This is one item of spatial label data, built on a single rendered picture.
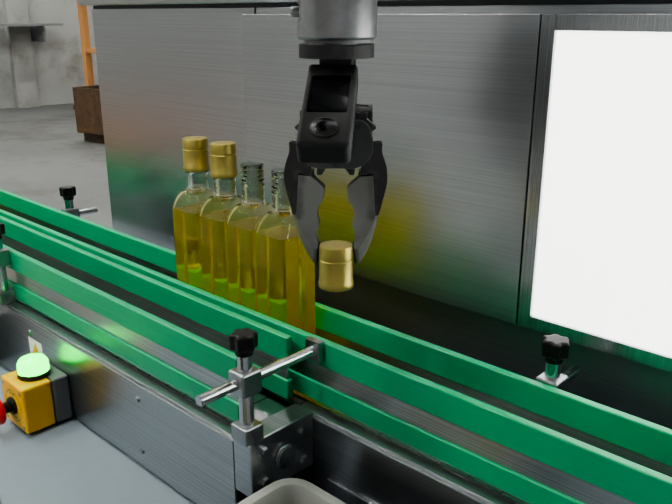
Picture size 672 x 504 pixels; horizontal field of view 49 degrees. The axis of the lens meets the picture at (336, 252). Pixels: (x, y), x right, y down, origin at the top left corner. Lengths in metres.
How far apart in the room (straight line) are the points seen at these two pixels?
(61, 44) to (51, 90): 0.71
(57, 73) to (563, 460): 11.87
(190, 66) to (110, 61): 0.25
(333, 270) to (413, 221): 0.22
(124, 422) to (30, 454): 0.15
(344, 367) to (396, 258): 0.19
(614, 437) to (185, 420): 0.47
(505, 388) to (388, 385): 0.12
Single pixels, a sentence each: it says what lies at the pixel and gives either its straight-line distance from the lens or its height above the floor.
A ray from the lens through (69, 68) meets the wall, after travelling 12.41.
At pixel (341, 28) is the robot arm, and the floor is 1.31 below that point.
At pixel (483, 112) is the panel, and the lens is 0.84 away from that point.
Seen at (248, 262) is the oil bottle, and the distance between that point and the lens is 0.93.
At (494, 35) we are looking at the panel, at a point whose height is 1.30.
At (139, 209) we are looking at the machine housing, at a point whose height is 0.96.
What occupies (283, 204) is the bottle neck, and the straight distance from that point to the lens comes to 0.88.
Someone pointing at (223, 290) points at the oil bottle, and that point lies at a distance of 0.99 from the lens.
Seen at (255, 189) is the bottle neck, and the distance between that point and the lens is 0.93.
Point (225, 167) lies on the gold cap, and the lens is 0.96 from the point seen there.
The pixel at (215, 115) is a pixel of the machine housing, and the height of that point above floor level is 1.16.
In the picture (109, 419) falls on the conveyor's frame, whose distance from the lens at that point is 1.08.
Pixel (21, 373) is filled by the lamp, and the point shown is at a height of 0.84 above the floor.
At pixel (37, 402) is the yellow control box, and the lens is 1.14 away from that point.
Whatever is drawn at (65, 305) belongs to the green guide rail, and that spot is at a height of 0.92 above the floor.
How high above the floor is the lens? 1.32
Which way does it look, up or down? 18 degrees down
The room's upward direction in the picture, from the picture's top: straight up
